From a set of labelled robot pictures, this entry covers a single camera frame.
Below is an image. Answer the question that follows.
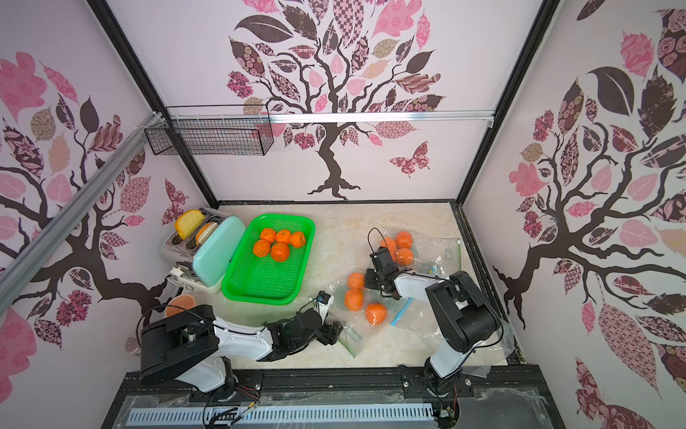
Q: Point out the green zip bag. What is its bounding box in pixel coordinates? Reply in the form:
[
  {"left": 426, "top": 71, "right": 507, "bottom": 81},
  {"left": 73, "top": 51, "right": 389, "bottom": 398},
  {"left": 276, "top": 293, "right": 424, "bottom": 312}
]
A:
[
  {"left": 372, "top": 230, "right": 463, "bottom": 278},
  {"left": 325, "top": 269, "right": 407, "bottom": 358}
]

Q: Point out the orange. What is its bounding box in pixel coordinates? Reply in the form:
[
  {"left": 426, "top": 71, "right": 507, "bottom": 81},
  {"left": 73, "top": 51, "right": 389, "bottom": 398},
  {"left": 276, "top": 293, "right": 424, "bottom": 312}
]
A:
[
  {"left": 271, "top": 241, "right": 290, "bottom": 263},
  {"left": 260, "top": 228, "right": 277, "bottom": 244},
  {"left": 276, "top": 230, "right": 292, "bottom": 245},
  {"left": 289, "top": 232, "right": 307, "bottom": 248},
  {"left": 252, "top": 239, "right": 272, "bottom": 257}
]

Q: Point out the blue zip clear bag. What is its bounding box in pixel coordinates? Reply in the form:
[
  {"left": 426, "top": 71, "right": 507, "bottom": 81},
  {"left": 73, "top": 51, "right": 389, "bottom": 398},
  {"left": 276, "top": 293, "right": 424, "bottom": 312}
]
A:
[{"left": 391, "top": 299, "right": 443, "bottom": 352}]

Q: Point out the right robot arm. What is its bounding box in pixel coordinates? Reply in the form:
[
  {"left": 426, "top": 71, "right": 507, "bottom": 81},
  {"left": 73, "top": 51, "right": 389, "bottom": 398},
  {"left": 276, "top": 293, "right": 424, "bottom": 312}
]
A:
[{"left": 364, "top": 269, "right": 504, "bottom": 381}]

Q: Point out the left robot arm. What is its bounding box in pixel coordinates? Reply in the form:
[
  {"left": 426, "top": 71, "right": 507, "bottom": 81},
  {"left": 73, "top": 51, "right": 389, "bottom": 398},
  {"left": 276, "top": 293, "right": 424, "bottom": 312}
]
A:
[{"left": 139, "top": 303, "right": 343, "bottom": 393}]

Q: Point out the green plastic basket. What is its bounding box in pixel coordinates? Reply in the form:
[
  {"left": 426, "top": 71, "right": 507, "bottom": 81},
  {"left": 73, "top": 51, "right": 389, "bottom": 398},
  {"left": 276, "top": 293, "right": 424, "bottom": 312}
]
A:
[{"left": 222, "top": 214, "right": 316, "bottom": 306}]

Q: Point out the pink ceramic mug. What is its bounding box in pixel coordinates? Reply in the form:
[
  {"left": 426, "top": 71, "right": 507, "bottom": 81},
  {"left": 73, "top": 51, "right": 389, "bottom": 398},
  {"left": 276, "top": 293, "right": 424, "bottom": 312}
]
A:
[{"left": 164, "top": 295, "right": 197, "bottom": 317}]

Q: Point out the mint green toaster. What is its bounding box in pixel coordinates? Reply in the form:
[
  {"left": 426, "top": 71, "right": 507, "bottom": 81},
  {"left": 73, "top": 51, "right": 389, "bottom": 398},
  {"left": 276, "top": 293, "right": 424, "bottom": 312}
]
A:
[{"left": 161, "top": 208, "right": 247, "bottom": 294}]

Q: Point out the orange toast slice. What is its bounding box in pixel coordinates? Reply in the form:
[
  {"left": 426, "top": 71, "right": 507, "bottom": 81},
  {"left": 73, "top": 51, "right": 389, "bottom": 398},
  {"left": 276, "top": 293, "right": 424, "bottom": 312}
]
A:
[{"left": 195, "top": 222, "right": 218, "bottom": 246}]

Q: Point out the yellow bread slice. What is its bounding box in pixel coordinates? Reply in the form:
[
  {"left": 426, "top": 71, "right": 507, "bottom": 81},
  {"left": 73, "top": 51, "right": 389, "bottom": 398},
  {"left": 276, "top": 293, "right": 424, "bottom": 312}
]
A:
[{"left": 174, "top": 210, "right": 205, "bottom": 241}]

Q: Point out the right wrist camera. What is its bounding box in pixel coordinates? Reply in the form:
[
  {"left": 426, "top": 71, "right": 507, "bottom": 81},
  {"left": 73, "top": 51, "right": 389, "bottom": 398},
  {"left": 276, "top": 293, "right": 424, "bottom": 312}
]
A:
[{"left": 370, "top": 248, "right": 398, "bottom": 276}]

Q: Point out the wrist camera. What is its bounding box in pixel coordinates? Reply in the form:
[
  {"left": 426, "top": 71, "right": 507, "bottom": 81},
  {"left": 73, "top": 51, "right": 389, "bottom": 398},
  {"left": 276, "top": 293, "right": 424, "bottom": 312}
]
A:
[
  {"left": 314, "top": 291, "right": 334, "bottom": 322},
  {"left": 370, "top": 248, "right": 398, "bottom": 276}
]

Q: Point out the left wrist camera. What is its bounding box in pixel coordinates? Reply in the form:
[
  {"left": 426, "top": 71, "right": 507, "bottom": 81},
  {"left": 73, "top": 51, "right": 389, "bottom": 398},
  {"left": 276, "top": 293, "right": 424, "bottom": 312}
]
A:
[{"left": 314, "top": 291, "right": 334, "bottom": 322}]

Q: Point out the white slotted cable duct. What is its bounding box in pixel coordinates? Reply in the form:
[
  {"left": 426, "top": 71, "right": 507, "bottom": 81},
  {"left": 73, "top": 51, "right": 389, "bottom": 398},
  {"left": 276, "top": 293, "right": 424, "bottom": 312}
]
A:
[{"left": 123, "top": 403, "right": 434, "bottom": 428}]

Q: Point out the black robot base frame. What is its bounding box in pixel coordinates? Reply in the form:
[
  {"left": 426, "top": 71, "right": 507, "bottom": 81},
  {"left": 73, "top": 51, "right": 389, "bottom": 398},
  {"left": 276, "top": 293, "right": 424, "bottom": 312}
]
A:
[{"left": 103, "top": 366, "right": 565, "bottom": 428}]

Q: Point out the aluminium rail back wall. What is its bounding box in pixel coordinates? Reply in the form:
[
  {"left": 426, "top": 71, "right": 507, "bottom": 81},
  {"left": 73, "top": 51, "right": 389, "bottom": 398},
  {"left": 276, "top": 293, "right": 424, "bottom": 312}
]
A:
[{"left": 268, "top": 110, "right": 495, "bottom": 124}]

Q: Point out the aluminium rail wall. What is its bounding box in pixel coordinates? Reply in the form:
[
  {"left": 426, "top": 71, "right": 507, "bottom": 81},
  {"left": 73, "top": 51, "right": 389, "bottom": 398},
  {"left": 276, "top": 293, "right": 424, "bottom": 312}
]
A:
[
  {"left": 268, "top": 110, "right": 495, "bottom": 124},
  {"left": 1, "top": 112, "right": 163, "bottom": 312}
]

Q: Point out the black wire wall basket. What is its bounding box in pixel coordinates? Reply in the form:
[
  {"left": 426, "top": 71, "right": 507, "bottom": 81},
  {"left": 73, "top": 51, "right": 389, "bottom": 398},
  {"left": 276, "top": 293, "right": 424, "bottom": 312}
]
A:
[{"left": 145, "top": 101, "right": 275, "bottom": 157}]

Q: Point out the aluminium rail left wall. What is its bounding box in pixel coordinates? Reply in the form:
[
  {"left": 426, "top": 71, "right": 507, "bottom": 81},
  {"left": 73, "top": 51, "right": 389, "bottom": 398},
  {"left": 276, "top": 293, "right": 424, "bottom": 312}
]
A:
[{"left": 1, "top": 112, "right": 163, "bottom": 312}]

